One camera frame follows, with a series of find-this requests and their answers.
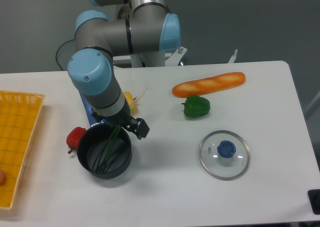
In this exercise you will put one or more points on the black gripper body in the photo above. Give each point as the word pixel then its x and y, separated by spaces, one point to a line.
pixel 121 118

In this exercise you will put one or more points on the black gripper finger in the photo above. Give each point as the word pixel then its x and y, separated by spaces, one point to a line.
pixel 138 127

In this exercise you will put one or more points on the glass pot lid blue knob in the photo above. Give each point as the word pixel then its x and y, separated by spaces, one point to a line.
pixel 224 155

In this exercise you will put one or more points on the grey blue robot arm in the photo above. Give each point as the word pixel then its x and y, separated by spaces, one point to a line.
pixel 149 28

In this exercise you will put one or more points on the yellow bell pepper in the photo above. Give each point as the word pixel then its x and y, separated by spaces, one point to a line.
pixel 130 100

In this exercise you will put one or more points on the green spring onion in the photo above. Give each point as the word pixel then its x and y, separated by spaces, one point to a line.
pixel 114 154

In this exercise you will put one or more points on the red bell pepper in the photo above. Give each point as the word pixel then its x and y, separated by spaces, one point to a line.
pixel 74 137

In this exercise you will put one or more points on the green bell pepper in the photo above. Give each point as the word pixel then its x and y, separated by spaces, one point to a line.
pixel 196 106

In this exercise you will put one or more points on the orange baguette bread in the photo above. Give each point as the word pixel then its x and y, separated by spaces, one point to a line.
pixel 209 85

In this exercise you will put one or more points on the yellow woven basket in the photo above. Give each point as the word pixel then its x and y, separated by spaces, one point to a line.
pixel 19 112

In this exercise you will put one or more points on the black device at table corner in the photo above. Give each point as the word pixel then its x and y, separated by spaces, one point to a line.
pixel 314 199

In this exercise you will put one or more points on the dark pot blue handle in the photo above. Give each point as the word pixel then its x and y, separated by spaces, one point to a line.
pixel 94 134

